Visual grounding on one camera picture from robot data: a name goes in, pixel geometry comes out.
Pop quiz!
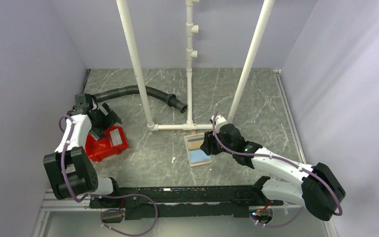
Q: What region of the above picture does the white PVC pipe frame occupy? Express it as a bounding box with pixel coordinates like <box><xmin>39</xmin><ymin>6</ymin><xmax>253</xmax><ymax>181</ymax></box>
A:
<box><xmin>116</xmin><ymin>0</ymin><xmax>275</xmax><ymax>131</ymax></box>

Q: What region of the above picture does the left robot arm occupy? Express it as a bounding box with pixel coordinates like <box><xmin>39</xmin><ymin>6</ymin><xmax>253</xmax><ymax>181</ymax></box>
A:
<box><xmin>43</xmin><ymin>93</ymin><xmax>122</xmax><ymax>207</ymax></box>

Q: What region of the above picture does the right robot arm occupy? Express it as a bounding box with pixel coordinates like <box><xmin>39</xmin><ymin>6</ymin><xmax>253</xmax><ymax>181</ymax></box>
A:
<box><xmin>200</xmin><ymin>123</ymin><xmax>346</xmax><ymax>221</ymax></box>

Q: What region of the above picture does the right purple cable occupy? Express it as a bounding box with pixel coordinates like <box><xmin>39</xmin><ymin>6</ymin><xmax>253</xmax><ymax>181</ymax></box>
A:
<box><xmin>211</xmin><ymin>111</ymin><xmax>343</xmax><ymax>229</ymax></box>

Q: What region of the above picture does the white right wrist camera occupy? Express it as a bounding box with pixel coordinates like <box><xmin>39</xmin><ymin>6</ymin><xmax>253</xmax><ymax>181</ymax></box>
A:
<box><xmin>212</xmin><ymin>114</ymin><xmax>227</xmax><ymax>129</ymax></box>

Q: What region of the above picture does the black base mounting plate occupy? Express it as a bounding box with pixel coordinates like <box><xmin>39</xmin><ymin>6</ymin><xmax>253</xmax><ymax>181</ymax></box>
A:
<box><xmin>89</xmin><ymin>185</ymin><xmax>283</xmax><ymax>220</ymax></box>

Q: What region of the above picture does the red plastic bin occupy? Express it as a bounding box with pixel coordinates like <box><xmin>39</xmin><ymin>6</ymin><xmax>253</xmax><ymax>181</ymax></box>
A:
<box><xmin>85</xmin><ymin>125</ymin><xmax>130</xmax><ymax>162</ymax></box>

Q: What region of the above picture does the black corrugated hose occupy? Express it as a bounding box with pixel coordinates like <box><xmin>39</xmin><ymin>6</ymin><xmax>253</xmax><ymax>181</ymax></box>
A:
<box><xmin>91</xmin><ymin>85</ymin><xmax>189</xmax><ymax>114</ymax></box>

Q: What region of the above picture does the white cards stack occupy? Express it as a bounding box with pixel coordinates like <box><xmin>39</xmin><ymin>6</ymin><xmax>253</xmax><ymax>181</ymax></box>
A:
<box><xmin>110</xmin><ymin>128</ymin><xmax>123</xmax><ymax>147</ymax></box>

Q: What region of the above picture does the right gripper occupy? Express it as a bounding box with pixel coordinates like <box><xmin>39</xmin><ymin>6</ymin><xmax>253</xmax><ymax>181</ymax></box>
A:
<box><xmin>200</xmin><ymin>128</ymin><xmax>235</xmax><ymax>156</ymax></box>

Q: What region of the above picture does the aluminium extrusion rail frame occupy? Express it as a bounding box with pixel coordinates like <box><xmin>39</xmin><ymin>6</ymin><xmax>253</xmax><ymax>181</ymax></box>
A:
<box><xmin>43</xmin><ymin>85</ymin><xmax>346</xmax><ymax>228</ymax></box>

